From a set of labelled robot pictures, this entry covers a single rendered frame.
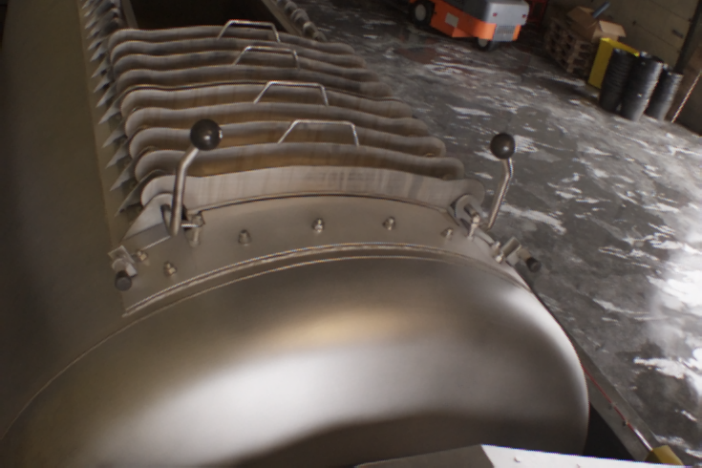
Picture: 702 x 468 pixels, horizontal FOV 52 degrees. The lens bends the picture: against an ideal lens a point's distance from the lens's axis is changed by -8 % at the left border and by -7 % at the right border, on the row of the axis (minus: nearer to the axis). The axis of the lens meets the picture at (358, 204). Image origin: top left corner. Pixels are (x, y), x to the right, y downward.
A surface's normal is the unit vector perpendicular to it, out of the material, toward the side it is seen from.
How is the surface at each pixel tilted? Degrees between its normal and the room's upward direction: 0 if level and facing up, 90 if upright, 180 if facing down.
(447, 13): 90
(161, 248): 28
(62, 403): 48
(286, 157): 90
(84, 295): 40
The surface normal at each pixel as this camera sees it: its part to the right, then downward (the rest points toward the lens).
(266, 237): 0.01, -0.83
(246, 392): 0.25, 0.14
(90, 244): -0.41, -0.65
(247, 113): 0.36, 0.53
